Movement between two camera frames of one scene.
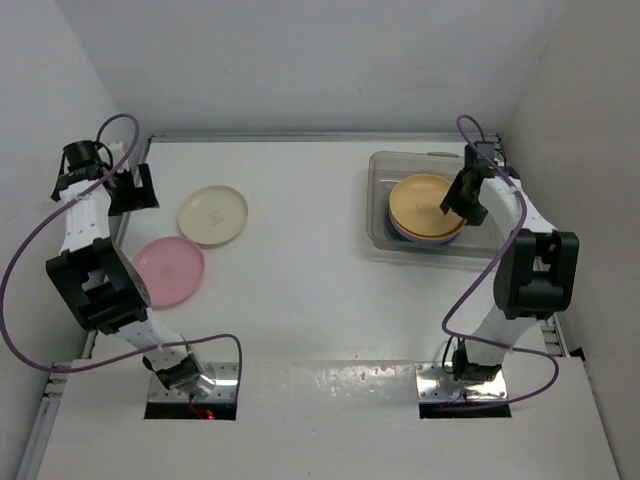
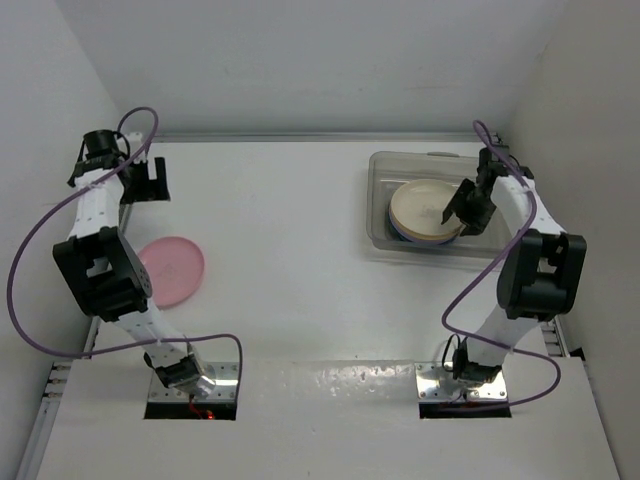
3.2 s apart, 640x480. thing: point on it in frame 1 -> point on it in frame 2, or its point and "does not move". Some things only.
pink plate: (170, 268) does not move
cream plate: (212, 215) -> (419, 207)
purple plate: (419, 240) does not move
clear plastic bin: (386, 168) does not move
